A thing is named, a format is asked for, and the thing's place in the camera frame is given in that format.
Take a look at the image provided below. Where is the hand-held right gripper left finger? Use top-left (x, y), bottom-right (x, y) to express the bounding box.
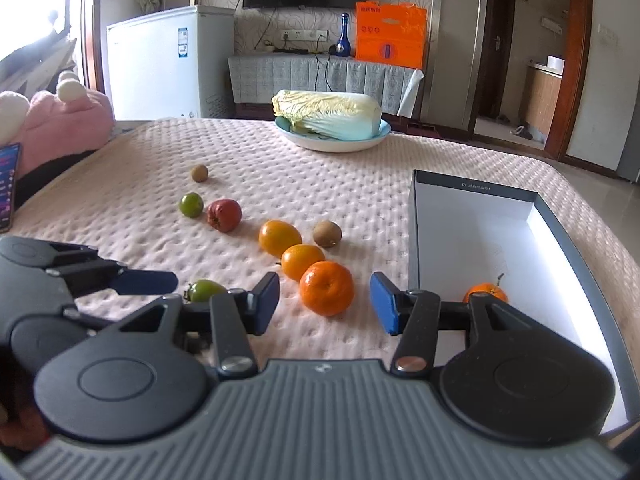
top-left (102, 272), bottom-right (281, 379)

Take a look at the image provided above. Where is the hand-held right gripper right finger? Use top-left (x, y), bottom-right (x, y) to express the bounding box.
top-left (370, 271), bottom-right (516, 379)

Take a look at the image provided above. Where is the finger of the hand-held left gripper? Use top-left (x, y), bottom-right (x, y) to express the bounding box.
top-left (46, 241), bottom-right (180, 297)
top-left (62, 304), bottom-right (124, 335)

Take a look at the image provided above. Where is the oval orange citrus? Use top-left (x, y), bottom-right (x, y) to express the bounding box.
top-left (280, 243), bottom-right (327, 282)
top-left (258, 219), bottom-right (303, 259)

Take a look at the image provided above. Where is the green persimmon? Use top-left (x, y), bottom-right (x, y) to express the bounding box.
top-left (183, 279), bottom-right (229, 304)

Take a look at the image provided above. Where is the round orange mandarin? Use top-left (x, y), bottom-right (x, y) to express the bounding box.
top-left (299, 260), bottom-right (356, 317)

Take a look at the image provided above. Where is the mandarin with stem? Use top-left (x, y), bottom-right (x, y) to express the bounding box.
top-left (462, 272), bottom-right (510, 306)

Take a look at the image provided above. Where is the white box with grey rim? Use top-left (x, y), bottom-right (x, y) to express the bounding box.
top-left (407, 169), bottom-right (637, 437)

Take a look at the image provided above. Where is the brown kiwi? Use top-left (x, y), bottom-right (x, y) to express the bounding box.
top-left (312, 220), bottom-right (343, 249)

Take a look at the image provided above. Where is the green plum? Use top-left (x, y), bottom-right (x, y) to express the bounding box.
top-left (179, 192), bottom-right (205, 219)

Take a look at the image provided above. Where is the red apple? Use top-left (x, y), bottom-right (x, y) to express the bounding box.
top-left (206, 198), bottom-right (243, 234)

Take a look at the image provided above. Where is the pink dotted bedspread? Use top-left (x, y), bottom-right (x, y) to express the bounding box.
top-left (0, 117), bottom-right (640, 441)

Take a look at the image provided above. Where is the smartphone with lit screen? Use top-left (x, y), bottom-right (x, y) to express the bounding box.
top-left (0, 142), bottom-right (24, 234)

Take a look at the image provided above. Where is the light blue plate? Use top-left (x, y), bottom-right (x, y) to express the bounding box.
top-left (274, 116), bottom-right (393, 154)

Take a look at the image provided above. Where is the pink plush toy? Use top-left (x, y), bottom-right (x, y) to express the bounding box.
top-left (0, 70), bottom-right (117, 177)

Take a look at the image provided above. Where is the napa cabbage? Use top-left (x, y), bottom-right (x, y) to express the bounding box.
top-left (271, 89), bottom-right (384, 142)

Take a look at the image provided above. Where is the white chest freezer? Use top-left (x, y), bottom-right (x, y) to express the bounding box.
top-left (106, 5), bottom-right (236, 122)

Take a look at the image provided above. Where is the grey checked cabinet cloth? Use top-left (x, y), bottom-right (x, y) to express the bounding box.
top-left (228, 54), bottom-right (425, 112)

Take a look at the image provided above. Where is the striped grey cloth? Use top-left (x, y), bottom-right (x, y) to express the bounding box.
top-left (0, 29), bottom-right (79, 97)

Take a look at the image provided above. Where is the wooden kitchen cabinet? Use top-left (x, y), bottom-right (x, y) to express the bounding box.
top-left (519, 62), bottom-right (564, 143)

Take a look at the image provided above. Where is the blue glass bottle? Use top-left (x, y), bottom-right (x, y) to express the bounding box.
top-left (335, 12), bottom-right (352, 59)

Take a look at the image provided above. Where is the orange cardboard gift box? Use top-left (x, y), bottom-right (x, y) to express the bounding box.
top-left (355, 1), bottom-right (429, 70)

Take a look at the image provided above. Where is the dark wooden door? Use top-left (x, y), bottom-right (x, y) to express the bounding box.
top-left (484, 0), bottom-right (517, 120)

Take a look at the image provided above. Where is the grey refrigerator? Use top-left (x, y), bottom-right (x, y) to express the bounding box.
top-left (617, 102), bottom-right (640, 184)

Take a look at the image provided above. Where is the black power cable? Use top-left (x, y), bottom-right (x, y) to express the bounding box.
top-left (316, 40), bottom-right (335, 95)

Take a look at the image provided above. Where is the white wall socket strip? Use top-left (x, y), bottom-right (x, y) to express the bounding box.
top-left (281, 30), bottom-right (329, 44)

